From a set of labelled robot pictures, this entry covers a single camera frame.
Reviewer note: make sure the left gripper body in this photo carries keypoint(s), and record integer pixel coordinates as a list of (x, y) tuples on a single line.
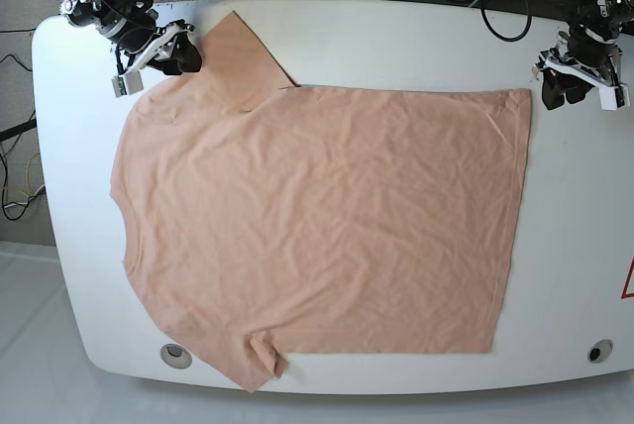
[(585, 56)]

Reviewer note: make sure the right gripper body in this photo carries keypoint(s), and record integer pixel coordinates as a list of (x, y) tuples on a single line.
[(136, 47)]

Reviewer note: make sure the peach pink T-shirt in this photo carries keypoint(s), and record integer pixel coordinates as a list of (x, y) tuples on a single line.
[(264, 219)]

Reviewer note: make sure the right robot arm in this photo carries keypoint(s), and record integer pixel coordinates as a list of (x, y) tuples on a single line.
[(131, 26)]

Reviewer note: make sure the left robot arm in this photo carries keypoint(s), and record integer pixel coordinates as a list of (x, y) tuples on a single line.
[(605, 18)]

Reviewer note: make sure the red triangle warning sticker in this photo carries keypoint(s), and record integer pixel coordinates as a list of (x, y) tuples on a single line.
[(628, 290)]

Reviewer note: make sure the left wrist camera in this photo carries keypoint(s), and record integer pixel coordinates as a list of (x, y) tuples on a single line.
[(613, 98)]

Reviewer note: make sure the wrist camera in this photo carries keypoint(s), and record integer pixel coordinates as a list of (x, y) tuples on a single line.
[(613, 98), (127, 84)]

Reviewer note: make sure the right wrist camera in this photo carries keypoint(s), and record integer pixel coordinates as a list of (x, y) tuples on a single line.
[(127, 84)]

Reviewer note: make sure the right table cable grommet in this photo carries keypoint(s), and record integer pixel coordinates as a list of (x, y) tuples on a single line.
[(600, 351)]

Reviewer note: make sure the table cable grommet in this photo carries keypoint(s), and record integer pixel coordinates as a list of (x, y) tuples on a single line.
[(175, 356), (600, 351)]

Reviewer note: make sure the left table cable grommet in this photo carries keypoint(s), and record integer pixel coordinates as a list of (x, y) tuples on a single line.
[(175, 356)]

